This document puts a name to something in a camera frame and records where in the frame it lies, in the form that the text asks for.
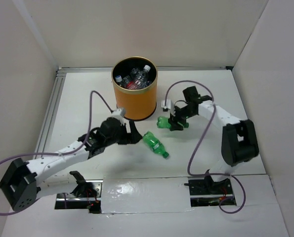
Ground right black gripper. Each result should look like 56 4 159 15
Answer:
168 105 197 131

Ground green bottle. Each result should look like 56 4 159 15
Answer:
142 131 169 158
157 117 189 131

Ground red label bottle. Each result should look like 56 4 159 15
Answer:
122 75 138 90

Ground clear bottle white cap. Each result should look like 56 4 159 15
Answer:
133 65 151 90

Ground blue label bottle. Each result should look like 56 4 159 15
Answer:
115 76 123 87

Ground clear bottle blue-white cap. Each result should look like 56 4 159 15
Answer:
130 68 140 79

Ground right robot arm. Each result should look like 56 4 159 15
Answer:
161 86 259 194

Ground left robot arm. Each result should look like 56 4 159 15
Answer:
0 117 142 212

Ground orange cylindrical bin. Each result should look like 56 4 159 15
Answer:
111 56 158 121

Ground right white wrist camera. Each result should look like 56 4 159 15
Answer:
161 99 174 113

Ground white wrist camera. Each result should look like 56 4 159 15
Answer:
161 99 174 113
111 108 126 124

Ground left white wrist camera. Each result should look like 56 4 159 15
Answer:
111 108 126 124

